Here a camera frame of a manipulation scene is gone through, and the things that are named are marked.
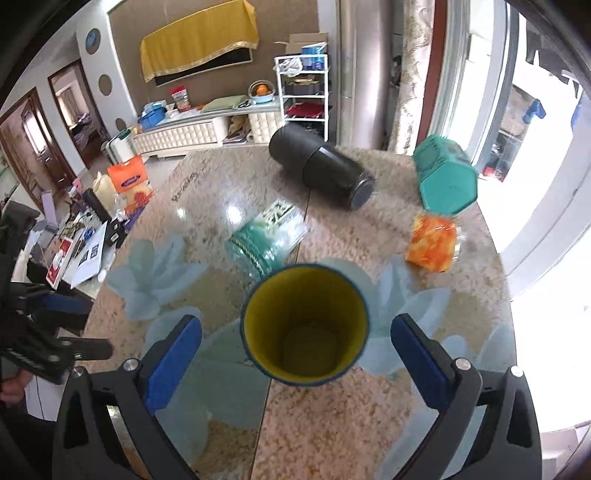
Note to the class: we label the cream plastic jug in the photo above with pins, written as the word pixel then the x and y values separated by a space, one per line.
pixel 105 191

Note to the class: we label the brown wooden door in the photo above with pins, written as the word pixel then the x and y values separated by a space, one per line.
pixel 27 147

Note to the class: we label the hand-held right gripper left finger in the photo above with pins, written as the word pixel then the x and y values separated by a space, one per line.
pixel 173 364

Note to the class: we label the clear plastic bag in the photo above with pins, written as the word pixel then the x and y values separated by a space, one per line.
pixel 292 67

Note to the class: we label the bowl of oranges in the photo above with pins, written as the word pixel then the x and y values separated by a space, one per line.
pixel 262 91

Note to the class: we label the cardboard box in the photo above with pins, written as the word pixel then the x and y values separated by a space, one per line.
pixel 295 44

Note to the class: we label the round wall plate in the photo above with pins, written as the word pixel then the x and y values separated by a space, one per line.
pixel 92 40

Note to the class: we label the red and white box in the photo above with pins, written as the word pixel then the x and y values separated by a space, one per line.
pixel 59 263

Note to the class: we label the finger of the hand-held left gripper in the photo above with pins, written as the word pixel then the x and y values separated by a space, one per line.
pixel 90 349
pixel 64 305

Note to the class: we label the blue plastic basket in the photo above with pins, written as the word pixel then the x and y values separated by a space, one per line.
pixel 151 120

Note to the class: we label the orange shopping bag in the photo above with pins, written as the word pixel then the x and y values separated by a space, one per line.
pixel 131 180

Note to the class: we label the white paper sheet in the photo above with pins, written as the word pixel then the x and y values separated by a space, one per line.
pixel 90 256

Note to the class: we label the green tissue packet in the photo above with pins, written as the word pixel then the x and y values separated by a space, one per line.
pixel 265 240

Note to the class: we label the black television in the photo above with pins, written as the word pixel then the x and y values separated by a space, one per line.
pixel 207 67

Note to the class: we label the orange snack packet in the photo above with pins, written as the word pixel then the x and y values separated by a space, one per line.
pixel 431 242

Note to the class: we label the person's left hand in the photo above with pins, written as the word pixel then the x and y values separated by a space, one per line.
pixel 14 387

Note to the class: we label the blue cup yellow inside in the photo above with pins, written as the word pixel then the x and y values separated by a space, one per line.
pixel 304 323

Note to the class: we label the white shelf rack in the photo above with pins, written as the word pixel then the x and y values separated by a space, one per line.
pixel 302 97

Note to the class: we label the yellow fringed cloth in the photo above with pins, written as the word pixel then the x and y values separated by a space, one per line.
pixel 198 39

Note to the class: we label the green cushion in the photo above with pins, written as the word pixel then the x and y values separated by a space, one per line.
pixel 224 104

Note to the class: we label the teal hexagonal tin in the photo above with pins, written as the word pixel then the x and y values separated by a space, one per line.
pixel 445 177

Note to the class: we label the white bin green lid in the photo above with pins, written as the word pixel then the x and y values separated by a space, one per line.
pixel 121 145

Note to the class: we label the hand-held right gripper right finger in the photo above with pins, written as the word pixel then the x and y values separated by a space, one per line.
pixel 422 364

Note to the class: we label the blue hanging garment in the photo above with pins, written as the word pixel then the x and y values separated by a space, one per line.
pixel 533 111

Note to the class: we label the grey standing air conditioner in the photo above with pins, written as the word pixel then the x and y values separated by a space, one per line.
pixel 367 69

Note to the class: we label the white tufted tv cabinet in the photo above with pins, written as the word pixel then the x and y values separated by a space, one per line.
pixel 184 131

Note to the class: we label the red cloth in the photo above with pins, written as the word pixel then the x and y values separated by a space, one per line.
pixel 302 110

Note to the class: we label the patterned beige curtain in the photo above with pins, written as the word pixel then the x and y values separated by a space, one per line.
pixel 413 69

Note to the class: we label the red lidded snack jar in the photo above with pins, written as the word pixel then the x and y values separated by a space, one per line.
pixel 180 98

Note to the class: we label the black thermos cup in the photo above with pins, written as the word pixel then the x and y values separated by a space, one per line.
pixel 323 161

